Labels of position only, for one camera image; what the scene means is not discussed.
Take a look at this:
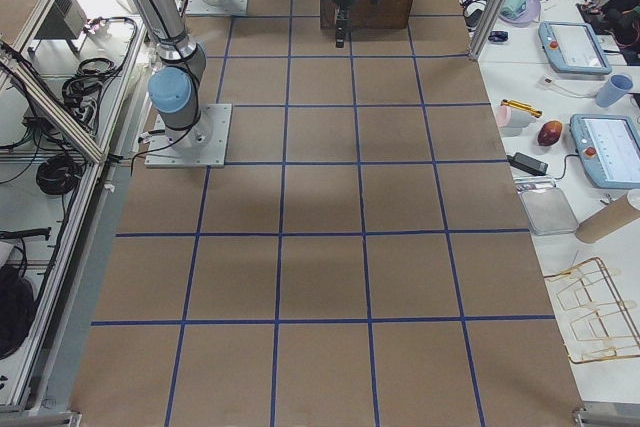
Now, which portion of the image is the blue plastic cup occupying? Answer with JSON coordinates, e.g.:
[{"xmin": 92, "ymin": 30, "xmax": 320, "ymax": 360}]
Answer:
[{"xmin": 595, "ymin": 74, "xmax": 633, "ymax": 108}]

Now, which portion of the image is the teal cup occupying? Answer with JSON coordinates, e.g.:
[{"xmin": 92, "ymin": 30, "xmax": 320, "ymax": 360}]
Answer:
[{"xmin": 500, "ymin": 0, "xmax": 527, "ymax": 20}]

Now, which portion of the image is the purple plate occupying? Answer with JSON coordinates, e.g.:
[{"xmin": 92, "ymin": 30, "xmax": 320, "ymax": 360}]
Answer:
[{"xmin": 499, "ymin": 0, "xmax": 541, "ymax": 26}]

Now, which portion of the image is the gold wire rack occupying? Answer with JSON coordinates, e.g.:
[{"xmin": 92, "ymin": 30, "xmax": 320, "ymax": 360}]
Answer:
[{"xmin": 544, "ymin": 257, "xmax": 639, "ymax": 365}]

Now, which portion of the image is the near blue teach pendant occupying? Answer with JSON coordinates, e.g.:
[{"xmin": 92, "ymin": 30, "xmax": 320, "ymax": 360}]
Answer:
[{"xmin": 569, "ymin": 114, "xmax": 639, "ymax": 190}]

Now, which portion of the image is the far blue teach pendant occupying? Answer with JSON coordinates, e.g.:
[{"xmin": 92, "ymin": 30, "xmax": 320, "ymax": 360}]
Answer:
[{"xmin": 538, "ymin": 21, "xmax": 612, "ymax": 75}]

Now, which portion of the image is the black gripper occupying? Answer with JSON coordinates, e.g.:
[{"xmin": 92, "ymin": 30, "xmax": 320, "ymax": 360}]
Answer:
[{"xmin": 331, "ymin": 0, "xmax": 357, "ymax": 49}]

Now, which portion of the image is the black power adapter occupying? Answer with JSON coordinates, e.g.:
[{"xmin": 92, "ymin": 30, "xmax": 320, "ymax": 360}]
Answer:
[{"xmin": 507, "ymin": 152, "xmax": 548, "ymax": 176}]

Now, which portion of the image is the pink cup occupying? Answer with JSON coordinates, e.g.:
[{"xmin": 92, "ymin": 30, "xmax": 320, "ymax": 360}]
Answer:
[{"xmin": 495, "ymin": 105, "xmax": 536, "ymax": 137}]

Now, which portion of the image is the blue teach pendant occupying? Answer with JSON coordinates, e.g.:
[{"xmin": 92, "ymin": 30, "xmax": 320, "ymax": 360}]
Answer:
[
  {"xmin": 538, "ymin": 21, "xmax": 612, "ymax": 75},
  {"xmin": 569, "ymin": 114, "xmax": 639, "ymax": 190}
]

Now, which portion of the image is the red apple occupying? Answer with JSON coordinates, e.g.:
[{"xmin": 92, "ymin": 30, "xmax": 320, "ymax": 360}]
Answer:
[{"xmin": 537, "ymin": 120, "xmax": 563, "ymax": 147}]

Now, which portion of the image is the metal tray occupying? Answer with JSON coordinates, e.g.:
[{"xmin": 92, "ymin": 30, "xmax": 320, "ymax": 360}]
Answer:
[{"xmin": 514, "ymin": 176, "xmax": 578, "ymax": 236}]

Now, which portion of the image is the cardboard tube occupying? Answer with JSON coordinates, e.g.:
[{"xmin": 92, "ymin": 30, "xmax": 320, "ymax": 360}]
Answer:
[{"xmin": 575, "ymin": 189, "xmax": 639, "ymax": 243}]

